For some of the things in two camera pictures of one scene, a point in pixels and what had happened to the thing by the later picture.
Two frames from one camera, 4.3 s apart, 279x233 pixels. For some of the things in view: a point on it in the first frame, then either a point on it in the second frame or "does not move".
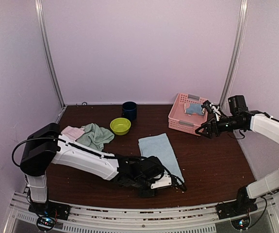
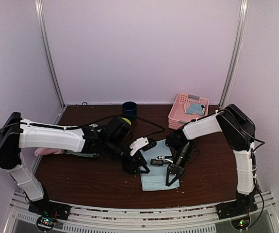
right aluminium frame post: [235, 53] does not move
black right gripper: [208, 125] → [177, 169]
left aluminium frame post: [39, 5] does not move
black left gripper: [142, 193] → [134, 164]
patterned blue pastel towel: [193, 108] does not move
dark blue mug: [129, 110] does not move
